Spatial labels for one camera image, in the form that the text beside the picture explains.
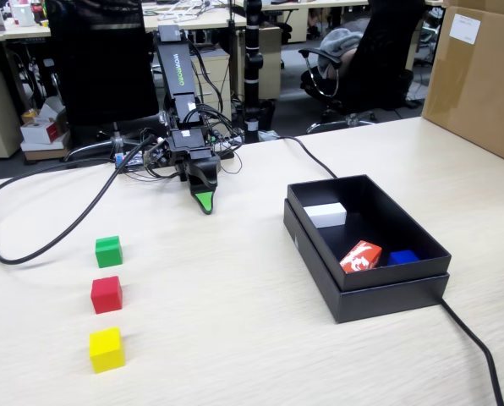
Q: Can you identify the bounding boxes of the black pole with white bands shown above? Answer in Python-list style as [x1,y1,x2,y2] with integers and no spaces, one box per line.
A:
[242,0,277,144]

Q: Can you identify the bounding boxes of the green wooden cube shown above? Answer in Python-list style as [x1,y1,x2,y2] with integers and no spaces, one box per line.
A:
[94,235,124,269]

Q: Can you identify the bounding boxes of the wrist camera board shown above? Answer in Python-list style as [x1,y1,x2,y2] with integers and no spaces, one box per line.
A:
[140,141,171,168]

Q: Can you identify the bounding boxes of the white open cardboard box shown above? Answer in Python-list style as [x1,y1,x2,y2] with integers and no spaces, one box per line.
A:
[19,96,70,152]

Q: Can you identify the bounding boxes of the blue wooden cube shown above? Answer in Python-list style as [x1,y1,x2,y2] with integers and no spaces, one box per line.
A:
[386,249,420,267]

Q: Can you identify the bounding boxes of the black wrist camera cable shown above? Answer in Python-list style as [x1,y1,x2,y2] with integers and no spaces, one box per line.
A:
[0,134,158,266]

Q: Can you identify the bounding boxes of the yellow wooden cube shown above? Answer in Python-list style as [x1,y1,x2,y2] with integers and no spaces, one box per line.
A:
[88,326,126,375]

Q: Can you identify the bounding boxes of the large brown cardboard box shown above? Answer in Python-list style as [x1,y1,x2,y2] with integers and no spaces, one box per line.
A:
[420,0,504,168]

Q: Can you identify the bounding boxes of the narrow beige cabinet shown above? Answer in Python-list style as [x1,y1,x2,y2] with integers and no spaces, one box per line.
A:
[258,25,283,102]

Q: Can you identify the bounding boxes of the white folding laptop stand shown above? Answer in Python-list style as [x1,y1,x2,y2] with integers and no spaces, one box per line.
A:
[155,0,209,23]

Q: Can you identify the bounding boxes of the cola bottle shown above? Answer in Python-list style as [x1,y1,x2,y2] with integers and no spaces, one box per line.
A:
[30,0,47,25]

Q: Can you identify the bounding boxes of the black chair with chrome arms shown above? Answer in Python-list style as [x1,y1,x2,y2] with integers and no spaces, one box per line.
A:
[298,0,426,134]

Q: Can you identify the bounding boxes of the beige office desk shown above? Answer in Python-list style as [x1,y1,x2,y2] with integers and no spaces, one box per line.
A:
[0,8,247,43]

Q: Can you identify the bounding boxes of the black cardboard box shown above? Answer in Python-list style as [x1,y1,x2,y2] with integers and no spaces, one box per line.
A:
[286,173,452,293]

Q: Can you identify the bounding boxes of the robot controller board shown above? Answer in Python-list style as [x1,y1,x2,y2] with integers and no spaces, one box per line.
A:
[114,134,243,173]

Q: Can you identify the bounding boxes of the black mesh office chair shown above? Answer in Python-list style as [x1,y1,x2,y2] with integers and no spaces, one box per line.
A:
[44,0,168,164]

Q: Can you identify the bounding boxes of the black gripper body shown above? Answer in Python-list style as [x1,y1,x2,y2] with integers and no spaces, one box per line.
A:
[167,129,219,167]

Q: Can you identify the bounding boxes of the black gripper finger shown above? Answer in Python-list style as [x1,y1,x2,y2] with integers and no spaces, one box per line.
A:
[183,152,222,188]
[187,178,216,216]

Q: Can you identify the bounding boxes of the black usb cable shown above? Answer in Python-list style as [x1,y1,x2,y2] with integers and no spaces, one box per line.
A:
[272,134,504,406]

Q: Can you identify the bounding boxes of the grey blanket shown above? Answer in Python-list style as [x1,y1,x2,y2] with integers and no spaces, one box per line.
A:
[319,27,365,80]

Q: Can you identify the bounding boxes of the red wooden cube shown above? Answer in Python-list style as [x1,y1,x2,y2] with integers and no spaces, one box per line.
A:
[90,275,123,315]

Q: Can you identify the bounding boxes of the white rectangular block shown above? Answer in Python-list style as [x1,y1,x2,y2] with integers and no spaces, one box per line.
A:
[303,201,348,229]

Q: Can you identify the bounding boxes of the orange printed small box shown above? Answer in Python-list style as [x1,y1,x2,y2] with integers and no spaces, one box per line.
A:
[339,239,383,275]

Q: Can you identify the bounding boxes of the white shipping label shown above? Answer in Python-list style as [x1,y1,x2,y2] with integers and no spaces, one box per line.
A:
[448,13,482,46]

